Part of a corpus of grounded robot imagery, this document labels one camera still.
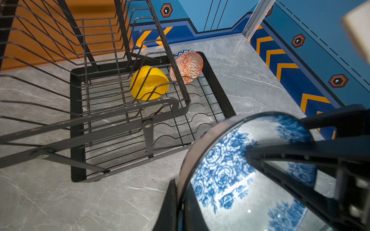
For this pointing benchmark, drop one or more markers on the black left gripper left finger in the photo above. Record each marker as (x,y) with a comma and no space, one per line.
(167,210)

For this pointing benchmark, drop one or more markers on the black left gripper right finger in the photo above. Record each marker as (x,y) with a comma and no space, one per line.
(348,156)

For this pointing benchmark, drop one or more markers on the blue floral bowl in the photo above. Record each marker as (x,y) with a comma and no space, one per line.
(218,190)

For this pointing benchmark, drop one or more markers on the yellow bowl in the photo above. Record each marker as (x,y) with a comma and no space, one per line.
(148,83)

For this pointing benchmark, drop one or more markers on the orange patterned bowl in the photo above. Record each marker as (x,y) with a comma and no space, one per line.
(190,65)

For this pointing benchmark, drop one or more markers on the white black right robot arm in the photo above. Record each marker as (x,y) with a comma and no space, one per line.
(356,24)

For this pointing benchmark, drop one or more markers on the black wire dish rack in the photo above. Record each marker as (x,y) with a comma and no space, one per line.
(66,69)

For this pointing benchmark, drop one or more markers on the aluminium right corner post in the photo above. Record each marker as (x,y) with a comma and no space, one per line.
(257,17)

